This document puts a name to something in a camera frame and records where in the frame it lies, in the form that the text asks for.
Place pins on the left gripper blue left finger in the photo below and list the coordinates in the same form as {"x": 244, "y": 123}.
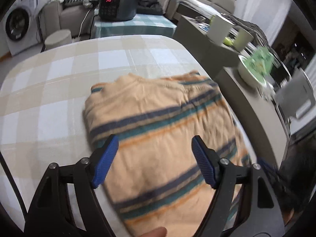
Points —
{"x": 102, "y": 159}

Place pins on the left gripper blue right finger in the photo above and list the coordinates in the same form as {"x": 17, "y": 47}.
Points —
{"x": 207, "y": 160}

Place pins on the striped beige t-shirt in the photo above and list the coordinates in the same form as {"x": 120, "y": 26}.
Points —
{"x": 154, "y": 179}

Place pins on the person's right hand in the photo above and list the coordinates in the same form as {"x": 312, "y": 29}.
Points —
{"x": 287, "y": 214}

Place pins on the person's left hand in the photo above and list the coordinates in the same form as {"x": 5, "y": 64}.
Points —
{"x": 158, "y": 232}

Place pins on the grey curved counter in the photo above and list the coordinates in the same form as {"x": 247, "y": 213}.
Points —
{"x": 258, "y": 117}

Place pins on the plaid beige tablecloth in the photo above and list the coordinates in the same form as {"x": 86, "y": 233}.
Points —
{"x": 43, "y": 101}

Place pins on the white bowl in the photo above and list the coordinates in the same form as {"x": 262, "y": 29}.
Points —
{"x": 252, "y": 79}

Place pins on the green plastic bag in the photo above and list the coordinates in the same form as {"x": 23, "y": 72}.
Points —
{"x": 261, "y": 61}

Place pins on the round grey ottoman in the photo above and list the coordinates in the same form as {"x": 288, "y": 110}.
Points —
{"x": 57, "y": 39}

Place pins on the teal plaid side table cloth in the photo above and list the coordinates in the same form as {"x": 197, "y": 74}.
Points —
{"x": 141, "y": 24}

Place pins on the black electric pressure cooker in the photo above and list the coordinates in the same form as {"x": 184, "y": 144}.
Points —
{"x": 117, "y": 10}

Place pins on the grey sofa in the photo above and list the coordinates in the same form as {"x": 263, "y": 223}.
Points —
{"x": 54, "y": 16}

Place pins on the white front-load washing machine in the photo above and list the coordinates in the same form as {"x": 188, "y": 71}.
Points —
{"x": 20, "y": 26}

